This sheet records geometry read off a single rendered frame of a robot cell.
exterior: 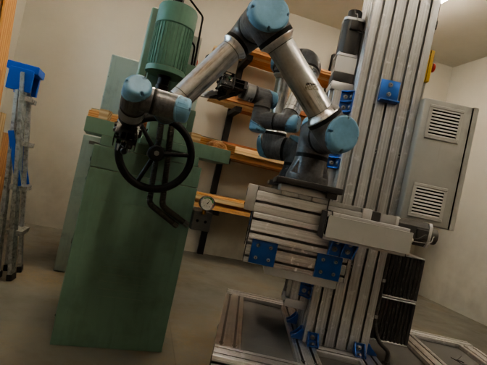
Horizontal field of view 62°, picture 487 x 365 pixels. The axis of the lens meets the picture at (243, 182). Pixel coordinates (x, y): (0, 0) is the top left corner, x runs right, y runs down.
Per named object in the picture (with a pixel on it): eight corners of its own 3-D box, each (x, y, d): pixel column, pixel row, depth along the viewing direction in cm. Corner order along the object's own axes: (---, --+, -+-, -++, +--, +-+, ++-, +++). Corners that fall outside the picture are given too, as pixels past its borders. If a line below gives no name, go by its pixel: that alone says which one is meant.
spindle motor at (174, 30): (146, 66, 170) (162, -6, 170) (143, 74, 186) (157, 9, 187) (187, 78, 175) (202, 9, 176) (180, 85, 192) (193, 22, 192)
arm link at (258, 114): (268, 132, 170) (274, 106, 171) (245, 128, 175) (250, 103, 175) (275, 136, 177) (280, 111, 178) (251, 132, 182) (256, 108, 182)
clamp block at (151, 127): (146, 135, 154) (151, 112, 155) (143, 137, 167) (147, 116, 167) (183, 145, 159) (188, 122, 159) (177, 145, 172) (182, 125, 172)
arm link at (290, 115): (330, 64, 195) (297, 140, 172) (308, 62, 199) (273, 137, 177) (327, 44, 186) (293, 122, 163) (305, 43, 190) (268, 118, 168)
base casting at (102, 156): (88, 165, 157) (93, 143, 157) (93, 164, 212) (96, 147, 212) (198, 188, 172) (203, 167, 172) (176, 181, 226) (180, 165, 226)
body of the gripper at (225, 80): (222, 69, 167) (249, 77, 171) (216, 78, 175) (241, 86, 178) (219, 85, 165) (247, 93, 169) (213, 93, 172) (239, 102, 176)
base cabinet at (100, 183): (47, 345, 156) (87, 165, 157) (62, 296, 211) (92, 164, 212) (162, 353, 170) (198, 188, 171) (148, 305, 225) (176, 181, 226)
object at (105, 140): (99, 144, 158) (101, 135, 158) (100, 146, 178) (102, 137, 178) (197, 166, 171) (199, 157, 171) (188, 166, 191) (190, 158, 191)
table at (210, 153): (80, 128, 147) (84, 112, 147) (85, 133, 176) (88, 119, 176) (235, 164, 167) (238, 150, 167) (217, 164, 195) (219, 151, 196)
